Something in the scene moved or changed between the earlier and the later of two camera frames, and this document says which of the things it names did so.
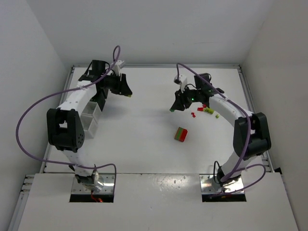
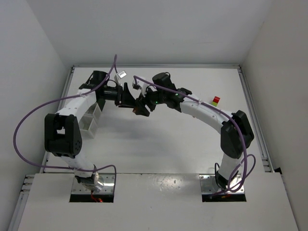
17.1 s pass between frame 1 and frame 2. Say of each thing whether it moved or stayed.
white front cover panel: stayed
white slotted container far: stayed
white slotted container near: stayed
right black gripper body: moved
